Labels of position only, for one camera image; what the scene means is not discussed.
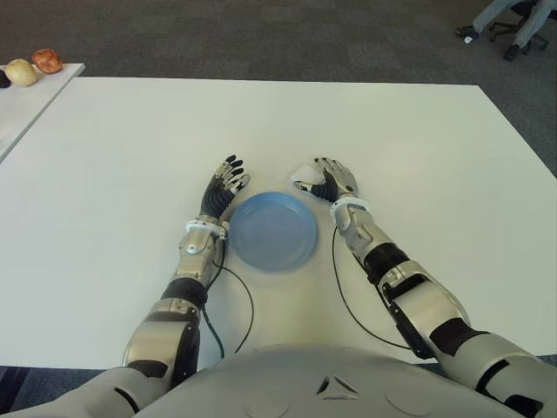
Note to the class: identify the seated person in jeans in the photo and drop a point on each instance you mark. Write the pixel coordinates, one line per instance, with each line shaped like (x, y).
(528, 26)

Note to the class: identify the black office chair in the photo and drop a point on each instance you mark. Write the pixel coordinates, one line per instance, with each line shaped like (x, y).
(505, 27)

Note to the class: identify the blue round plate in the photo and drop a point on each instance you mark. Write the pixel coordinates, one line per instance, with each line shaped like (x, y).
(274, 231)

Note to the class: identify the pale yellow round fruit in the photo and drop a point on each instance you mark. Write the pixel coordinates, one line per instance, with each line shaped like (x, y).
(22, 72)

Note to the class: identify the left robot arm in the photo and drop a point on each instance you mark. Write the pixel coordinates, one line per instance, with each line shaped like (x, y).
(193, 250)

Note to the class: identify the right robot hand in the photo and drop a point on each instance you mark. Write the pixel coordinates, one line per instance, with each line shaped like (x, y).
(344, 180)

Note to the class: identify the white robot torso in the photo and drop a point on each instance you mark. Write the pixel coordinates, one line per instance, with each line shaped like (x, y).
(304, 383)

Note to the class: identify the white side table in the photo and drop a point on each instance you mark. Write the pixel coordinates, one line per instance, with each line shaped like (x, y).
(35, 102)

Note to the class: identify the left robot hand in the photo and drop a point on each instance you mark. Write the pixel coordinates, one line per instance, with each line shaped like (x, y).
(215, 200)

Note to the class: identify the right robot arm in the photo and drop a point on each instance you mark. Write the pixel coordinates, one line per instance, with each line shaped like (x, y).
(418, 287)

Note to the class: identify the small black round object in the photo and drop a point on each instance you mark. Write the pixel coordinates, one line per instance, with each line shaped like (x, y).
(4, 80)

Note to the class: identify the white charger plug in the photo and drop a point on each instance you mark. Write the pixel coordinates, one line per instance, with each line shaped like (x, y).
(304, 174)

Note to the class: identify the reddish brown round fruit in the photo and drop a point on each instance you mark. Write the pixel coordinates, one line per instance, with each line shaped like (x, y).
(47, 61)

